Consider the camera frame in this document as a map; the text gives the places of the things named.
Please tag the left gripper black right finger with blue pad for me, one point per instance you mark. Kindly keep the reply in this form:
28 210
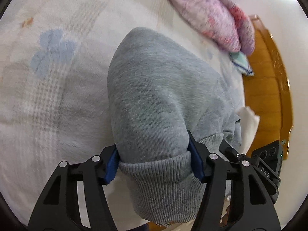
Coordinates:
235 197

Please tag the grey sweatshirt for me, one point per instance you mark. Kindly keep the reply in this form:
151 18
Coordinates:
160 94

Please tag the white folded garment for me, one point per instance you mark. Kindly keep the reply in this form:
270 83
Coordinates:
249 126

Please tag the wooden headboard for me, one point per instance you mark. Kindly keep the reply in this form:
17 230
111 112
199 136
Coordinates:
267 92

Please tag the purple floral quilt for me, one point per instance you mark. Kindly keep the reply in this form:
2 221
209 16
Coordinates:
220 20

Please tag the white patterned bed sheet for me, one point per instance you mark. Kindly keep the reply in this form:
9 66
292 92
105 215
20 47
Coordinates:
55 56

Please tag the teal striped pillow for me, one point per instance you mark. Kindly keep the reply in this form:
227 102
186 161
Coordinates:
241 62

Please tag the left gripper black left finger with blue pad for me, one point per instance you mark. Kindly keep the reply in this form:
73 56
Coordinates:
57 207

